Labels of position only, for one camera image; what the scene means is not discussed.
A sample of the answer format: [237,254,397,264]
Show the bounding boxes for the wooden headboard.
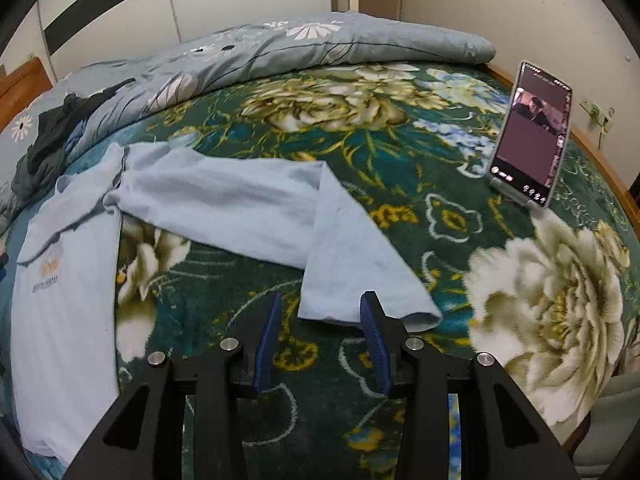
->
[0,56,55,131]

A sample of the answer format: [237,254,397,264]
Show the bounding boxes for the grey cloth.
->
[570,372,640,480]

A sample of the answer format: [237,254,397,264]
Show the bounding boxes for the wall socket with green plug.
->
[580,100,617,133]

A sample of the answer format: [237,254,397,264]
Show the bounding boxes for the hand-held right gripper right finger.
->
[360,290,581,480]

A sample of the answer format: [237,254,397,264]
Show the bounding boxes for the grey-blue floral pillow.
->
[0,67,76,241]

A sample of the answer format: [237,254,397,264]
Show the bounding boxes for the white wardrobe with black stripe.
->
[0,0,333,78]

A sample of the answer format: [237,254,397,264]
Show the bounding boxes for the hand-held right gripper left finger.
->
[62,291,285,480]

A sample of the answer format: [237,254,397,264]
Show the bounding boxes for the smartphone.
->
[487,60,574,209]

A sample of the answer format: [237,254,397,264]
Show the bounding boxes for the blue garment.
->
[64,122,87,161]

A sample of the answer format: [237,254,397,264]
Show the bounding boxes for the phone stand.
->
[489,177,548,218]

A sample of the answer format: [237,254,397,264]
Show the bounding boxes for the light blue shirt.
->
[9,141,443,463]

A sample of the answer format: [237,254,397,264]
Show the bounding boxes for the black garment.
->
[27,77,137,171]

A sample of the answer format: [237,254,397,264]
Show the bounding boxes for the grey-blue floral quilt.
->
[50,10,497,161]

